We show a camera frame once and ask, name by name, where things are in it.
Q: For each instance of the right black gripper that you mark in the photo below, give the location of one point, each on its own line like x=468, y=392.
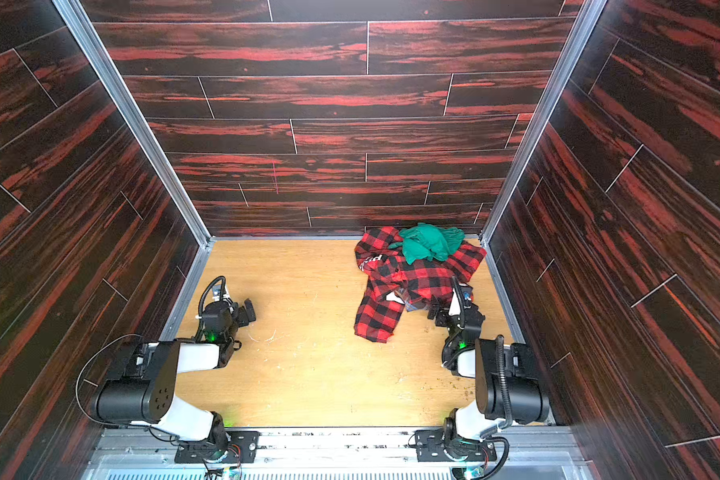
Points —
x=446, y=315

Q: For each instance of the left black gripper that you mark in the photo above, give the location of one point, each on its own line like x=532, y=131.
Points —
x=237, y=314

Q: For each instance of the red black plaid shirt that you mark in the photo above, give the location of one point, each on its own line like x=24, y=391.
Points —
x=394, y=284

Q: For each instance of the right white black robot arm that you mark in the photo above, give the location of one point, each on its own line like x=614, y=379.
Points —
x=507, y=381

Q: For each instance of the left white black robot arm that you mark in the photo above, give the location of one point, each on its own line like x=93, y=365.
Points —
x=139, y=386

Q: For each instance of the green cloth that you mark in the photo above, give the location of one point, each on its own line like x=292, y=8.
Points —
x=428, y=242

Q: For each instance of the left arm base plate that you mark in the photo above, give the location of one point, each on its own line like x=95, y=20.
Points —
x=239, y=447

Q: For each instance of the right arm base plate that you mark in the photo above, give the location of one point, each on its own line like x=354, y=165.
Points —
x=434, y=445

